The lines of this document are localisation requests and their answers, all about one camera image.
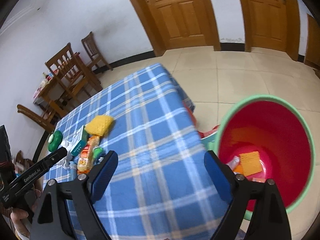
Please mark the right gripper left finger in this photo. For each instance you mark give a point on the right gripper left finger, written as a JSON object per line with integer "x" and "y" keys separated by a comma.
{"x": 52, "y": 219}

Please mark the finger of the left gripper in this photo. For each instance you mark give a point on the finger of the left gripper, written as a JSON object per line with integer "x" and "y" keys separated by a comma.
{"x": 53, "y": 158}

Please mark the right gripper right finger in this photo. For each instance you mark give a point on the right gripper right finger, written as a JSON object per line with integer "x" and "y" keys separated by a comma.
{"x": 269, "y": 219}

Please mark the orange snack packet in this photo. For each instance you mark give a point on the orange snack packet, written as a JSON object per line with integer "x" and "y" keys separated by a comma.
{"x": 85, "y": 161}

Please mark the white teal medicine box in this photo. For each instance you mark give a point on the white teal medicine box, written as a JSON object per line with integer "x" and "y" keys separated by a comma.
{"x": 79, "y": 141}

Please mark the green capped small bottle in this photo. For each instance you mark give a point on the green capped small bottle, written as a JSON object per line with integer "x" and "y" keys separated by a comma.
{"x": 98, "y": 153}

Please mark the orange foam net piece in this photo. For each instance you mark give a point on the orange foam net piece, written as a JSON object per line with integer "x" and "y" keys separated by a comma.
{"x": 250, "y": 163}

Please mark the yellow foam net sleeve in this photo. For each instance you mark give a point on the yellow foam net sleeve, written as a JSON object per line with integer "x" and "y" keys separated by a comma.
{"x": 99, "y": 125}

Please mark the orange cardboard box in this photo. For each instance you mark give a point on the orange cardboard box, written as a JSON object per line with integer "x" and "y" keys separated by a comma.
{"x": 259, "y": 180}

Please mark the white plastic bag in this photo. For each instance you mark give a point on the white plastic bag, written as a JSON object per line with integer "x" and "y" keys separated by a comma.
{"x": 233, "y": 163}

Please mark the red green trash bin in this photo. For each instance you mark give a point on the red green trash bin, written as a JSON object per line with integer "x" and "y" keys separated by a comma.
{"x": 274, "y": 128}

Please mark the person's left hand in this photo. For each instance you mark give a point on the person's left hand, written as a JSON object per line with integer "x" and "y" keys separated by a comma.
{"x": 21, "y": 223}

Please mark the green flower-shaped container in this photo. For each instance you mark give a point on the green flower-shaped container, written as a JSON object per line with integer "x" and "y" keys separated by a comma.
{"x": 54, "y": 141}

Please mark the wooden chair front left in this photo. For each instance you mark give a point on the wooden chair front left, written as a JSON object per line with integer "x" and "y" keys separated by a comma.
{"x": 45, "y": 120}

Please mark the wooden dining table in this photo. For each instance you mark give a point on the wooden dining table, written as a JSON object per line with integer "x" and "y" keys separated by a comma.
{"x": 53, "y": 94}

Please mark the wooden chair near table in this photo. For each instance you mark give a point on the wooden chair near table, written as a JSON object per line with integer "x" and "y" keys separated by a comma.
{"x": 71, "y": 73}

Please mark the blue plaid tablecloth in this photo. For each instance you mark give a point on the blue plaid tablecloth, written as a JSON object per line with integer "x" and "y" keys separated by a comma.
{"x": 160, "y": 189}

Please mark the wooden chair far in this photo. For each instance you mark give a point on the wooden chair far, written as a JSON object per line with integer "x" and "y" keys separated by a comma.
{"x": 93, "y": 52}

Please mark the left wooden door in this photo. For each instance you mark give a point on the left wooden door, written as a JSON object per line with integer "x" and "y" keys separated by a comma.
{"x": 172, "y": 24}

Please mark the wooden door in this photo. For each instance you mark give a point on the wooden door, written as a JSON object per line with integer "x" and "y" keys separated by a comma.
{"x": 172, "y": 24}
{"x": 272, "y": 24}

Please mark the right wooden door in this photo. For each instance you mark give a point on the right wooden door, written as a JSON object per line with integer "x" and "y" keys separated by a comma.
{"x": 272, "y": 24}

